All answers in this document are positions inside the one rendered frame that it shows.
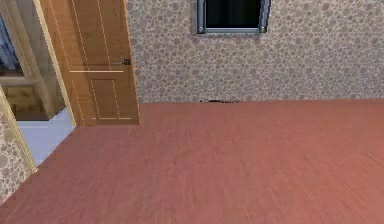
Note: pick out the grey framed dark window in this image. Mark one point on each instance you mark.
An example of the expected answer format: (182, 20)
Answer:
(233, 14)

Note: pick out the brown wooden room door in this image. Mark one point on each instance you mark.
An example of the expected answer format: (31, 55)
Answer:
(96, 60)

